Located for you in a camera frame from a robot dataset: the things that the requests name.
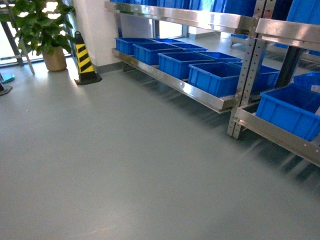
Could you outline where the steel shelf rack right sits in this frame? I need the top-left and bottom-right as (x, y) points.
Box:
(232, 0), (320, 168)

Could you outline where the steel shelf rack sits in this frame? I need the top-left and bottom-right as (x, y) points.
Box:
(104, 0), (267, 139)
(232, 0), (320, 168)

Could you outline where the steel shelf rack left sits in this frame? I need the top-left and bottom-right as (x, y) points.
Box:
(104, 0), (267, 139)

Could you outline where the blue plastic bin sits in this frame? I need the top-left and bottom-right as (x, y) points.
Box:
(255, 84), (320, 142)
(115, 37), (157, 56)
(188, 62), (241, 98)
(133, 43), (184, 66)
(158, 52), (215, 80)
(171, 43), (208, 53)
(194, 51), (242, 63)
(151, 38), (185, 44)
(229, 61), (281, 95)

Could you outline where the yellow black striped cone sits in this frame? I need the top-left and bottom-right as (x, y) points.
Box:
(74, 31), (102, 86)

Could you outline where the green potted plant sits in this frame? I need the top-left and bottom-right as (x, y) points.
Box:
(0, 0), (76, 72)

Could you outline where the red white traffic cone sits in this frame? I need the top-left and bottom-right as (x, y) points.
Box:
(0, 82), (13, 96)

